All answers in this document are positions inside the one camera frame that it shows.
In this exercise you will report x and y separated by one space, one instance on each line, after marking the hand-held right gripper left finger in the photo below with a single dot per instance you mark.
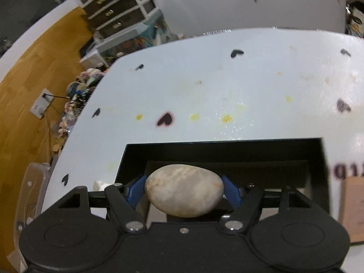
136 189

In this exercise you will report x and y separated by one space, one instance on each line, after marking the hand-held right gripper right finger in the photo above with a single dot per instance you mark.
231 189

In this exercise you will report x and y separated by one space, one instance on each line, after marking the black box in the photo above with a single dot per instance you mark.
227 153

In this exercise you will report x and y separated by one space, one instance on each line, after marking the pale oval stone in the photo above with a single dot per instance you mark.
183 189

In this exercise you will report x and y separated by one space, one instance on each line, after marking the clear plastic container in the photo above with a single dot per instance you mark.
30 193

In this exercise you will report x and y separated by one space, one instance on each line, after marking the pile of plush toys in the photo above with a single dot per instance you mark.
79 96

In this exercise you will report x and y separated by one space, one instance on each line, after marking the brown cardboard piece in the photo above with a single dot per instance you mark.
354 207

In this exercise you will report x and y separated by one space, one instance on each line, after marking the colourful printed storage box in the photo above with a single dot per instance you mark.
155 31

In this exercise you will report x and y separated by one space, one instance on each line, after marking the white wall outlet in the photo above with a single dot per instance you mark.
42 103

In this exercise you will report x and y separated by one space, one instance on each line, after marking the white frame drawer unit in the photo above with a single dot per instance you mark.
119 2

